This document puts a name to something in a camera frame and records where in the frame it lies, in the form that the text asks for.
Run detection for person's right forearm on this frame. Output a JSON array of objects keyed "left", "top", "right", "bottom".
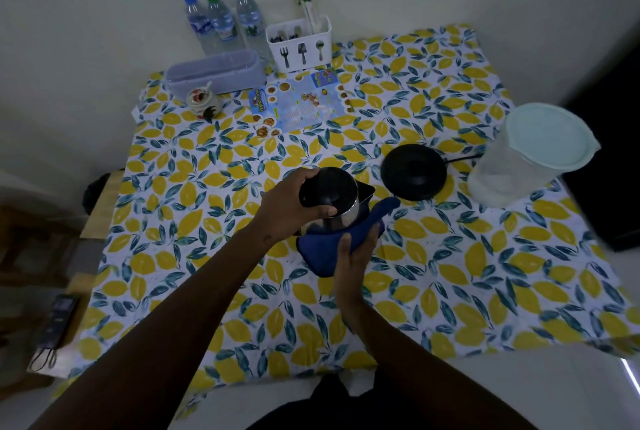
[{"left": 336, "top": 301, "right": 540, "bottom": 430}]

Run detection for wrapped chopsticks bundle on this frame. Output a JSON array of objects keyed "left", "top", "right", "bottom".
[{"left": 293, "top": 0, "right": 323, "bottom": 34}]

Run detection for blue cap water bottle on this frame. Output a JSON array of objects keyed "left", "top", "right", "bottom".
[{"left": 183, "top": 0, "right": 221, "bottom": 56}]

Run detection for wooden stool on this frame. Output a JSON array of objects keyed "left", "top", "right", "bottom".
[{"left": 0, "top": 170, "right": 126, "bottom": 390}]

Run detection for black round kettle base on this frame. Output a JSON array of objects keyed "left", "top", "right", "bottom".
[{"left": 380, "top": 144, "right": 448, "bottom": 202}]

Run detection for cutlery in caddy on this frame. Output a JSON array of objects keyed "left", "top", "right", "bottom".
[{"left": 269, "top": 25, "right": 304, "bottom": 43}]

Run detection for white cutlery caddy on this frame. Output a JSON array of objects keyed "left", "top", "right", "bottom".
[{"left": 265, "top": 14, "right": 333, "bottom": 74}]

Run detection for person's right hand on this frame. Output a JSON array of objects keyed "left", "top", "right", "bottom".
[{"left": 332, "top": 224, "right": 381, "bottom": 318}]

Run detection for green cap water bottle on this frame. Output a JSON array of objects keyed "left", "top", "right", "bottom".
[
  {"left": 205, "top": 0, "right": 242, "bottom": 53},
  {"left": 235, "top": 0, "right": 273, "bottom": 65}
]

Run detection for black phone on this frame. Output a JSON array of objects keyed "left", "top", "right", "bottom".
[{"left": 38, "top": 294, "right": 82, "bottom": 350}]

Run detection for lemon print tablecloth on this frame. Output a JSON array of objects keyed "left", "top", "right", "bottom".
[{"left": 52, "top": 24, "right": 640, "bottom": 420}]

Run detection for person's black shorts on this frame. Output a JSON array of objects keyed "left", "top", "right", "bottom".
[{"left": 245, "top": 372, "right": 451, "bottom": 430}]

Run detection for steel kettle with blue handle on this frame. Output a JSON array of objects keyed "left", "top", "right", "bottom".
[{"left": 296, "top": 167, "right": 402, "bottom": 279}]

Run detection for translucent pitcher with pale lid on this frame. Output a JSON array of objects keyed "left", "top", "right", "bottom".
[{"left": 467, "top": 103, "right": 602, "bottom": 208}]

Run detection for blue picture menu leaflet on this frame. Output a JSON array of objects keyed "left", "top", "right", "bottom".
[{"left": 247, "top": 68, "right": 357, "bottom": 140}]

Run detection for lavender plastic box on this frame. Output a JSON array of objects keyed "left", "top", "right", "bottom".
[{"left": 165, "top": 49, "right": 268, "bottom": 101}]

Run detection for small painted ceramic jar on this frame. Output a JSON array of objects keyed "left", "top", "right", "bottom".
[{"left": 186, "top": 81, "right": 223, "bottom": 123}]

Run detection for person's left hand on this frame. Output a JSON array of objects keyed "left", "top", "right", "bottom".
[{"left": 252, "top": 167, "right": 337, "bottom": 246}]

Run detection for person's left forearm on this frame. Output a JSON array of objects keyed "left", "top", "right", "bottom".
[{"left": 29, "top": 219, "right": 277, "bottom": 430}]

